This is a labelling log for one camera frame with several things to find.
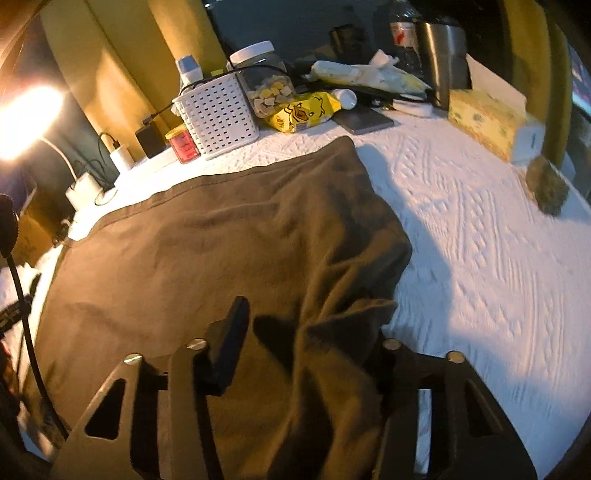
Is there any brown t-shirt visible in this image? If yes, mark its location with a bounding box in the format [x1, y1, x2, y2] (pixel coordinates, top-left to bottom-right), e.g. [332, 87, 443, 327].
[35, 136, 412, 479]

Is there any white power strip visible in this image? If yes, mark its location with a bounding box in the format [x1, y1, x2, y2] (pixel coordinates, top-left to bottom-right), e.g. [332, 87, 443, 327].
[114, 148, 177, 188]

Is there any red tin can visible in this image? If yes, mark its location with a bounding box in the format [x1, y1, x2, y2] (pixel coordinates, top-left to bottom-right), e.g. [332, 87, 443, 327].
[165, 123, 200, 164]

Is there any white charger adapter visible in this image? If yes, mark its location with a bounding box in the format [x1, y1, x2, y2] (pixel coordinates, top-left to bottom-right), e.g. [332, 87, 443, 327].
[110, 145, 135, 174]

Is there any black charger adapter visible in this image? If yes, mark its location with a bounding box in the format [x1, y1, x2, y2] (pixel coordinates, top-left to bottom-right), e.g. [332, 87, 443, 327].
[135, 122, 167, 159]

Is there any cardboard box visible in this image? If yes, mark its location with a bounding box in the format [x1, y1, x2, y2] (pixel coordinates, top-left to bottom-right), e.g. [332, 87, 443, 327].
[12, 189, 74, 266]

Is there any white perforated basket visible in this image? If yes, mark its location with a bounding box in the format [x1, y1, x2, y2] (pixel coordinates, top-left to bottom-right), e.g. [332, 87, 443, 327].
[173, 72, 259, 158]

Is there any yellow snack bag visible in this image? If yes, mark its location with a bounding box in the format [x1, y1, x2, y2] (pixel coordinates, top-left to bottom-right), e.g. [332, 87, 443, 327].
[266, 92, 342, 133]

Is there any clear snack jar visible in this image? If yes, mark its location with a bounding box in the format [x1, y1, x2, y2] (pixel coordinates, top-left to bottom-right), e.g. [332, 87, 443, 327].
[228, 40, 296, 119]

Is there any black smartphone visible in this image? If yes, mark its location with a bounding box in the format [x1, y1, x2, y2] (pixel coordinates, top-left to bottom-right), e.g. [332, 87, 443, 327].
[332, 106, 399, 135]

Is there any tablet computer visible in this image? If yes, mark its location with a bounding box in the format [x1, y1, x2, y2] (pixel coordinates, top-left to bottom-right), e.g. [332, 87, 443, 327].
[0, 163, 37, 216]

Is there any white desk lamp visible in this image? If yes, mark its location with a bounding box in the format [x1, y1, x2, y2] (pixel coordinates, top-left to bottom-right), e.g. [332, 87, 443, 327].
[1, 85, 105, 212]

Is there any yellow curtain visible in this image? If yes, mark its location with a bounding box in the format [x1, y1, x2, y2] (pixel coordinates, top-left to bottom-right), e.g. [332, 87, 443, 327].
[41, 0, 226, 159]

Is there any wet wipes pack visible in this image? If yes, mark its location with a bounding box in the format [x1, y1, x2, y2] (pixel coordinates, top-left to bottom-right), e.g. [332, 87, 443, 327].
[304, 49, 432, 96]

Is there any yellow tissue box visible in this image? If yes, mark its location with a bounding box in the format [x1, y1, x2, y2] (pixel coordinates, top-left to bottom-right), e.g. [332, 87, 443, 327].
[448, 55, 546, 165]

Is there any plastic water bottle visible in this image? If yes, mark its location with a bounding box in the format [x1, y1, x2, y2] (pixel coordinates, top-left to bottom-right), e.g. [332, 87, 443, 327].
[389, 0, 423, 78]

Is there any small green stone figure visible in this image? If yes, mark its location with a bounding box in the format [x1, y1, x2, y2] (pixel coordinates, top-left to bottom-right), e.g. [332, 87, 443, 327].
[525, 156, 569, 217]

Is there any stainless steel tumbler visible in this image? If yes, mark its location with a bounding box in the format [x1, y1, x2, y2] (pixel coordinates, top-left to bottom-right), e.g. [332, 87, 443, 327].
[415, 19, 470, 110]

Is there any computer monitor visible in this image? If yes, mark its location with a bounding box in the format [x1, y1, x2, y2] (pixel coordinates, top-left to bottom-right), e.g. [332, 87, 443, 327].
[569, 46, 591, 117]

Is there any black braided cable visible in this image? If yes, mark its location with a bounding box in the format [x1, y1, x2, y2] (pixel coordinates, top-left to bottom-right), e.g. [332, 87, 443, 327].
[0, 193, 70, 441]

